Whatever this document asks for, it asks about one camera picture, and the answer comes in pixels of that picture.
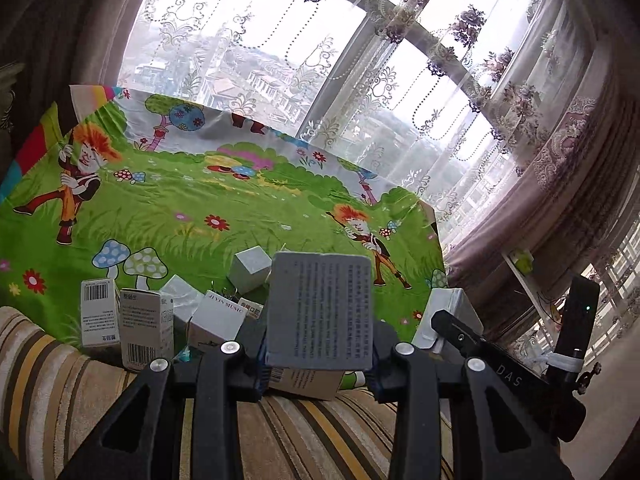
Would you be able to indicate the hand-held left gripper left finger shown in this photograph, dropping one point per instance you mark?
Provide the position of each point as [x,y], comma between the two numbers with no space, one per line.
[260,380]

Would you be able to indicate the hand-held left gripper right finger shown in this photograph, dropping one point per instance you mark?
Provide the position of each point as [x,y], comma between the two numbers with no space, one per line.
[382,386]

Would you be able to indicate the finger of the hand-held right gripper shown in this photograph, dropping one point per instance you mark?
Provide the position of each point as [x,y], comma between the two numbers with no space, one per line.
[457,332]

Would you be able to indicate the white tall carton box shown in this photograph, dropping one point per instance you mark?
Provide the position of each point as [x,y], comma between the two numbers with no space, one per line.
[445,305]

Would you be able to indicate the grey box with printed text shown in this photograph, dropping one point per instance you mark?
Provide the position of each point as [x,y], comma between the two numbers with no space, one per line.
[320,310]

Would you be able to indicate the white medicine box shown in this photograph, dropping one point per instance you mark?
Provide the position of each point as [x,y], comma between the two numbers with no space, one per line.
[147,330]
[100,312]

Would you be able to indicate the brown cardboard box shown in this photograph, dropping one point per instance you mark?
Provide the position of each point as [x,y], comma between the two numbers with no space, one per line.
[305,385]

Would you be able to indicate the white shelf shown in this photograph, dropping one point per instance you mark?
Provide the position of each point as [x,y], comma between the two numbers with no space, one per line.
[530,295]

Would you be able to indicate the white box with small lettering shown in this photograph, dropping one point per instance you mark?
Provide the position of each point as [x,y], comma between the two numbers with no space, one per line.
[215,322]

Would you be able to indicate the green small package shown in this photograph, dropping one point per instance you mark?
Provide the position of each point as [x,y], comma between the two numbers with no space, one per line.
[521,261]

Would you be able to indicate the teal small packet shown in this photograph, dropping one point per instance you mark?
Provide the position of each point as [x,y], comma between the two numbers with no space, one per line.
[183,355]

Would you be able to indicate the grey cube box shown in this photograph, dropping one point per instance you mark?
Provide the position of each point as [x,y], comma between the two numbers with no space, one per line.
[250,270]

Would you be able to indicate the plain white box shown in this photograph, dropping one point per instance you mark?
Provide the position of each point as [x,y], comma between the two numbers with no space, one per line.
[180,300]

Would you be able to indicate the mauve patterned drape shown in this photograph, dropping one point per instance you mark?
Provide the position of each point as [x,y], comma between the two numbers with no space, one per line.
[565,160]

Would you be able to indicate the cartoon printed green blanket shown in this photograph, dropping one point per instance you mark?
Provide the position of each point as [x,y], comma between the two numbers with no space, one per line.
[200,200]

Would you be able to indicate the white lace curtain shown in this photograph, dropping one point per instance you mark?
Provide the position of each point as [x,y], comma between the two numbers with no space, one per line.
[350,85]

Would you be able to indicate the mauve plain drape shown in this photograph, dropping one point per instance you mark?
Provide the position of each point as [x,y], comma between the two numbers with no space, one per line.
[60,20]

